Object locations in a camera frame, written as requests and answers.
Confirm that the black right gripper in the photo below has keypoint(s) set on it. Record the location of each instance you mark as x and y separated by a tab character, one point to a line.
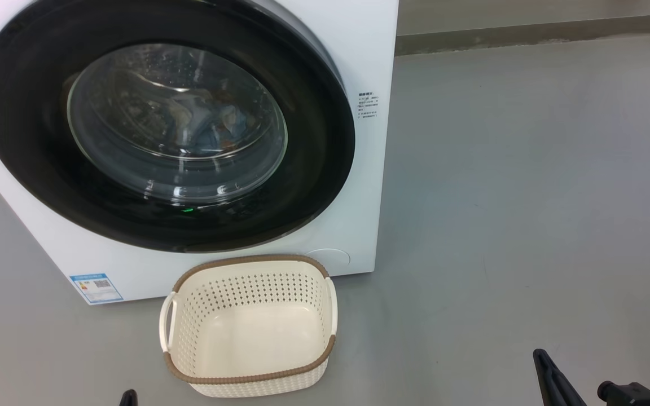
635	395

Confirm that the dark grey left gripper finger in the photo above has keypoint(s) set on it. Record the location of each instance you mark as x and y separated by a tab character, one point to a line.
128	399

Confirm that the blue cartoon print garment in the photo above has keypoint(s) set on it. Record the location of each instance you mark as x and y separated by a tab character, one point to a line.
206	127

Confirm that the black round glass washer door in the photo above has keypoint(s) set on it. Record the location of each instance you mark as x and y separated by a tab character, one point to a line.
26	113

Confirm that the cream perforated laundry basket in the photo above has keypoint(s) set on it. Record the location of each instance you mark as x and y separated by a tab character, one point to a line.
246	338

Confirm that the white front-load washing machine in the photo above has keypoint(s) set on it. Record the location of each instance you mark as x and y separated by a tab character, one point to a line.
353	214

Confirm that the blue energy label sticker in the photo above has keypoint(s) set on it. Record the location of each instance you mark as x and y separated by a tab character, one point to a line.
96	288

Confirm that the steel washer drum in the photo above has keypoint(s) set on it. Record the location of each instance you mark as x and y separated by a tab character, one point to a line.
122	101

